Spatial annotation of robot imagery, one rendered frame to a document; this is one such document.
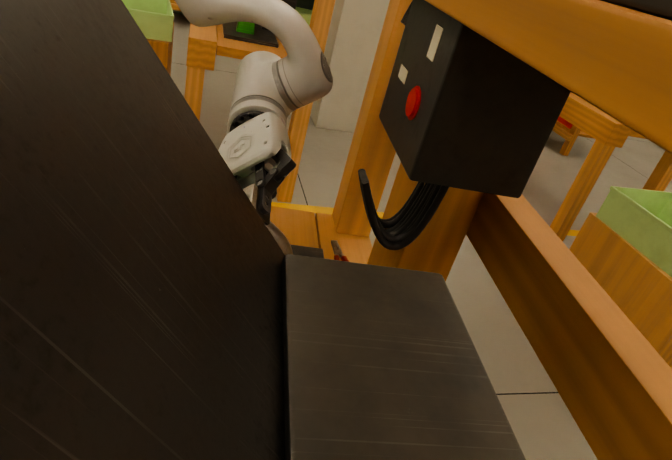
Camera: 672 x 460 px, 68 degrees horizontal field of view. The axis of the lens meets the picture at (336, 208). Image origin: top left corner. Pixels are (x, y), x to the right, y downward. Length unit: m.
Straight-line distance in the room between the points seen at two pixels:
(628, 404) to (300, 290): 0.30
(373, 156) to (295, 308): 0.75
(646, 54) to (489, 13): 0.15
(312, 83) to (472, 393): 0.47
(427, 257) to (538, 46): 0.54
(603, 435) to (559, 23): 0.38
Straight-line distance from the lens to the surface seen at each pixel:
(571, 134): 5.85
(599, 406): 0.55
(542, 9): 0.31
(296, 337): 0.43
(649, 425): 0.51
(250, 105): 0.70
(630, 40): 0.24
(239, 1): 0.73
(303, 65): 0.72
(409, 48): 0.57
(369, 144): 1.15
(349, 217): 1.24
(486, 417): 0.44
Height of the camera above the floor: 1.54
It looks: 29 degrees down
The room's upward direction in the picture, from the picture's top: 15 degrees clockwise
